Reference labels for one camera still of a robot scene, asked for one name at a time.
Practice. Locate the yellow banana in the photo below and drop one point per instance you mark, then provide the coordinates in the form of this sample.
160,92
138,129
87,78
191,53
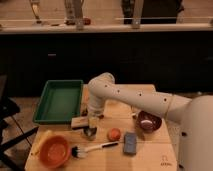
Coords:
42,139

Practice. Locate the brown pretzel pile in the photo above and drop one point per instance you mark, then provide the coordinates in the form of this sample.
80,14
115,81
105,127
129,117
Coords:
84,112

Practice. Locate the dark red bowl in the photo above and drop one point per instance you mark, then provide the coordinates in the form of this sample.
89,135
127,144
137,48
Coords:
148,123

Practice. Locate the orange round fruit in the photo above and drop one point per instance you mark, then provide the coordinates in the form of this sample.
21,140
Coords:
114,134

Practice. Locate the white dish brush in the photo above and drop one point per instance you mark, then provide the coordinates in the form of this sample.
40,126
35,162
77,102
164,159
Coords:
81,152

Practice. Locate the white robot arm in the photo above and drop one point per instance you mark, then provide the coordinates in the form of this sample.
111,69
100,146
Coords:
195,117

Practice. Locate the blue sponge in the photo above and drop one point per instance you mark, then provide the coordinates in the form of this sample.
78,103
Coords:
130,143

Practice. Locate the green plastic tray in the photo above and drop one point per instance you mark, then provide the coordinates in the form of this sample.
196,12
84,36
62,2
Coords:
60,101

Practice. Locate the tan and black eraser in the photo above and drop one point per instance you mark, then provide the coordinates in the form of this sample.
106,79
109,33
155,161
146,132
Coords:
79,123

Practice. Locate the small metal cup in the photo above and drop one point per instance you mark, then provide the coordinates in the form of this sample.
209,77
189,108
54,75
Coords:
90,133

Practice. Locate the orange plastic bowl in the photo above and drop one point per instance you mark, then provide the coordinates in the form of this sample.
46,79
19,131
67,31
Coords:
54,152

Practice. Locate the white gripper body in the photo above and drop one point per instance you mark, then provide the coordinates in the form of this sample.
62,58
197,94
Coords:
94,114

